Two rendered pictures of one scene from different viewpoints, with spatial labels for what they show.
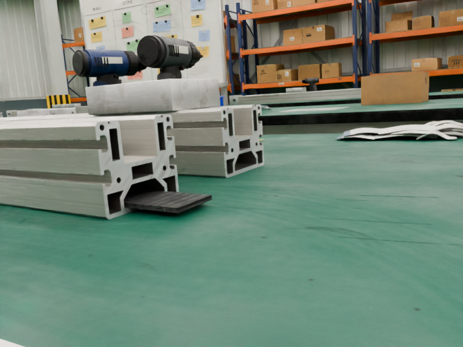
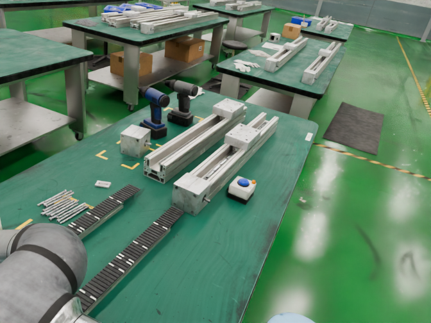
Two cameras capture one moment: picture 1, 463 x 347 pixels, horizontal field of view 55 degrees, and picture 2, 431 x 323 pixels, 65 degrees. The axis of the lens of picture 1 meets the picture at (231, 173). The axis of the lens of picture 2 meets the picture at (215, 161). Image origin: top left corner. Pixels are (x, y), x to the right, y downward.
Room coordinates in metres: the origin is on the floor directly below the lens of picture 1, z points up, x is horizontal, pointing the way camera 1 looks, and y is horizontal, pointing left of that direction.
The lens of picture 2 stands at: (1.00, 1.75, 1.55)
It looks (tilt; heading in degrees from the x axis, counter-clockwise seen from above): 31 degrees down; 259
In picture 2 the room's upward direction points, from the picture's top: 10 degrees clockwise
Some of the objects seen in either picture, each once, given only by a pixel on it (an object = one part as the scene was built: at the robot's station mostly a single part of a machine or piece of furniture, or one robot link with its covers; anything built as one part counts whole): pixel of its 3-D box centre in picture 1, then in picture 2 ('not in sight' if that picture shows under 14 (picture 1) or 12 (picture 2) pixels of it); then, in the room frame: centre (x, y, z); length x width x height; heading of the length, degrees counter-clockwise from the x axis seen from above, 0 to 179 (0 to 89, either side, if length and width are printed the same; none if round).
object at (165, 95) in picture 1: (154, 106); (228, 110); (0.65, 0.11, 0.87); 0.16 x 0.11 x 0.07; 57
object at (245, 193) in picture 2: not in sight; (240, 188); (0.68, 0.72, 0.81); 0.10 x 0.08 x 0.06; 147
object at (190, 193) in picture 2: not in sight; (194, 195); (0.86, 0.80, 0.83); 0.12 x 0.09 x 0.10; 147
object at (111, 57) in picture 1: (121, 98); (150, 110); (1.05, 0.24, 0.89); 0.20 x 0.08 x 0.22; 133
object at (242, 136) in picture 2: not in sight; (242, 139); (0.63, 0.42, 0.87); 0.16 x 0.11 x 0.07; 57
